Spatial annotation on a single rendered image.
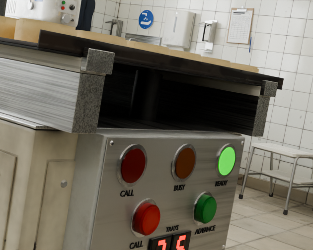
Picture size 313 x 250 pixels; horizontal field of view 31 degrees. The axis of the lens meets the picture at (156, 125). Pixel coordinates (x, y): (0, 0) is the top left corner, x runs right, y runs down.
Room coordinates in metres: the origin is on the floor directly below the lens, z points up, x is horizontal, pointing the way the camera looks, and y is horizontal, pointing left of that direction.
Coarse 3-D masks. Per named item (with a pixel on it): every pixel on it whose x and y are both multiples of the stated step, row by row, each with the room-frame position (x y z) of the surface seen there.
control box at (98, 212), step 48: (96, 144) 0.48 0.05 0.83; (144, 144) 0.51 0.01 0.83; (192, 144) 0.57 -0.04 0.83; (240, 144) 0.65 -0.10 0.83; (96, 192) 0.47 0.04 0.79; (144, 192) 0.52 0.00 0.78; (192, 192) 0.59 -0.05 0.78; (96, 240) 0.48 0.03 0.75; (144, 240) 0.53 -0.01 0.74; (192, 240) 0.60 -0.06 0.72
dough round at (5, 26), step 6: (0, 18) 0.48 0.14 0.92; (6, 18) 0.48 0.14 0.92; (12, 18) 0.48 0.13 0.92; (0, 24) 0.48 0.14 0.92; (6, 24) 0.48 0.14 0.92; (12, 24) 0.48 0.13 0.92; (0, 30) 0.48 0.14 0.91; (6, 30) 0.48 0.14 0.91; (12, 30) 0.48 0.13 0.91; (0, 36) 0.48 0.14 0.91; (6, 36) 0.48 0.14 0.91; (12, 36) 0.48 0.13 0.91
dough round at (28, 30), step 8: (16, 24) 0.46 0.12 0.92; (24, 24) 0.45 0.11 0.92; (32, 24) 0.44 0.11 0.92; (40, 24) 0.44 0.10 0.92; (48, 24) 0.44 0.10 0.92; (56, 24) 0.45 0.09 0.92; (16, 32) 0.45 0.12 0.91; (24, 32) 0.45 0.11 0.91; (32, 32) 0.44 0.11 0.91; (64, 32) 0.45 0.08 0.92; (72, 32) 0.46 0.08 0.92; (24, 40) 0.45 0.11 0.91; (32, 40) 0.44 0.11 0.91
